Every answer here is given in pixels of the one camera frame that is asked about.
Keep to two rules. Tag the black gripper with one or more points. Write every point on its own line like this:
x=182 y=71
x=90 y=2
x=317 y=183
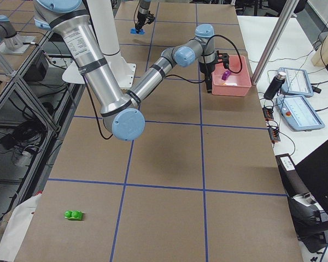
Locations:
x=206 y=70
x=142 y=18

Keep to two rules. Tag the long blue toy block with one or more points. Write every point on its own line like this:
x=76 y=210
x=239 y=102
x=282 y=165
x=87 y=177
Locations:
x=137 y=31

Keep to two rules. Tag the purple toy block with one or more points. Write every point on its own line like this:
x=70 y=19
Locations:
x=226 y=75

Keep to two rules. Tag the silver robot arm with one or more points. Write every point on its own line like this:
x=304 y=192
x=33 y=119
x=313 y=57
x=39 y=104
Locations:
x=143 y=8
x=88 y=30

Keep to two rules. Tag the pink plastic box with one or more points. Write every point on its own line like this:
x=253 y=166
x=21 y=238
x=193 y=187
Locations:
x=235 y=84

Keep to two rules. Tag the black water bottle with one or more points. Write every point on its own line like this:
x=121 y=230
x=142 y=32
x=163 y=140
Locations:
x=275 y=85

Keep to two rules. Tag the far teach pendant tablet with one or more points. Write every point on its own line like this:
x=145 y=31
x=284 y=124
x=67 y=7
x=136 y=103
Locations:
x=297 y=82

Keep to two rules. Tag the teach pendant tablet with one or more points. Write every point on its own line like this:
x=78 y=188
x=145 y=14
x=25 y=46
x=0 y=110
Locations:
x=297 y=82
x=298 y=113

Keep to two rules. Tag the near teach pendant tablet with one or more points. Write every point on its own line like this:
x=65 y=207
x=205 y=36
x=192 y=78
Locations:
x=298 y=113

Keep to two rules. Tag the black laptop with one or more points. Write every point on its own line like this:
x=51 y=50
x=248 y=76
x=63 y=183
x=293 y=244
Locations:
x=313 y=171

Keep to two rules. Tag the green toy block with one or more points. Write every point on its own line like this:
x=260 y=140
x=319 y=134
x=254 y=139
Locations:
x=73 y=215

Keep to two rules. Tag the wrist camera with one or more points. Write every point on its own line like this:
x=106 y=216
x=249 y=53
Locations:
x=223 y=58

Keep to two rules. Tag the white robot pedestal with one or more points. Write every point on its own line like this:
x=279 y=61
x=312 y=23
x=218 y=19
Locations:
x=104 y=30

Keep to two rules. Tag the aluminium frame post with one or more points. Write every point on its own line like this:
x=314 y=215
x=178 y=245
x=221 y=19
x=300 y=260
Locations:
x=276 y=34

